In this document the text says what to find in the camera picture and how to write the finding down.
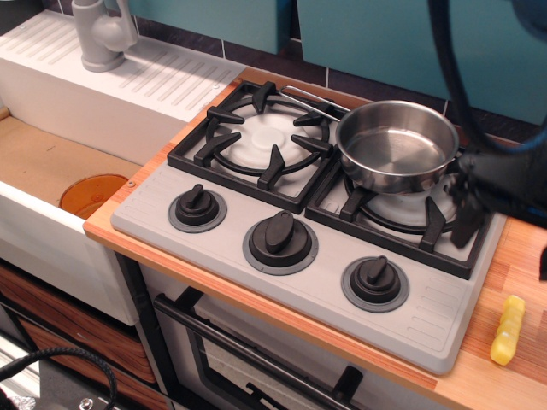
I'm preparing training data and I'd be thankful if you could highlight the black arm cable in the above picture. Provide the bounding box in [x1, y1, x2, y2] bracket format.
[426, 0, 547, 153]

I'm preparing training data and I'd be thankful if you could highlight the yellow toy fry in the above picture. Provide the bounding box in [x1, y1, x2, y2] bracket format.
[490, 295, 526, 366]

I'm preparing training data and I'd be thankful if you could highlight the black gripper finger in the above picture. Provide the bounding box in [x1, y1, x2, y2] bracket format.
[538, 248, 547, 282]
[450, 187, 487, 249]

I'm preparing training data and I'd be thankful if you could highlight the black braided cable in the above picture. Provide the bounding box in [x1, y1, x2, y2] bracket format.
[0, 346, 118, 410]

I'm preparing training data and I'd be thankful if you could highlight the black left burner grate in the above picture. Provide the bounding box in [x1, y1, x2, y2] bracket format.
[168, 81, 346, 213]

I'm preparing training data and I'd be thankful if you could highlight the grey toy faucet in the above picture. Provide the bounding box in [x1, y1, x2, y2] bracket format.
[72, 0, 138, 73]

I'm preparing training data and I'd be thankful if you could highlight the black right burner grate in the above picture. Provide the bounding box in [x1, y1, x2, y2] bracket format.
[305, 150, 506, 280]

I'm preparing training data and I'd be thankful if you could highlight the black middle stove knob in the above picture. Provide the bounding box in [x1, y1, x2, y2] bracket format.
[243, 210, 319, 276]

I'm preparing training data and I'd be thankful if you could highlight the orange plastic plate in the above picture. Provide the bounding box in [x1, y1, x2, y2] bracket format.
[59, 173, 128, 220]

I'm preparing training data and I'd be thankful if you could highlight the black stove knob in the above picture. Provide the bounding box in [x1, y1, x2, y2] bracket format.
[243, 210, 319, 276]
[341, 255, 410, 313]
[168, 184, 227, 234]

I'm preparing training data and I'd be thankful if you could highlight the black left stove knob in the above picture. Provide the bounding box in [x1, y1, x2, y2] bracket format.
[168, 184, 227, 234]

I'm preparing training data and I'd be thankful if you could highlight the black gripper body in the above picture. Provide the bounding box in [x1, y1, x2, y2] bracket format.
[451, 144, 546, 222]

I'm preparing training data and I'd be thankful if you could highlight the wood grain drawer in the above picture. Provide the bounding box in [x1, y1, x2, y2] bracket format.
[1, 261, 168, 409]

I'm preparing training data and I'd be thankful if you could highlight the white toy sink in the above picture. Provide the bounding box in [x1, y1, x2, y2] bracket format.
[1, 11, 243, 325]

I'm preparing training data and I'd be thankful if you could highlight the toy oven door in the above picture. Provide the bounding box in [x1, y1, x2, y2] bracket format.
[153, 288, 435, 409]

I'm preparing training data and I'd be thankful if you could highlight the black right stove knob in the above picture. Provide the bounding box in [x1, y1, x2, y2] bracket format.
[341, 255, 410, 313]

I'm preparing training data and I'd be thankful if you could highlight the grey toy stove top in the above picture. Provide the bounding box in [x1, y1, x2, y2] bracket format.
[109, 80, 522, 377]

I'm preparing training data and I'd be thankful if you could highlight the stainless steel pan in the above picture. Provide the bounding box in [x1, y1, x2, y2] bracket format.
[279, 85, 460, 195]

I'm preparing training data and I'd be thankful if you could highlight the black burner grate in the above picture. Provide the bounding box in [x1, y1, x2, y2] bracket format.
[305, 150, 506, 280]
[168, 81, 346, 213]

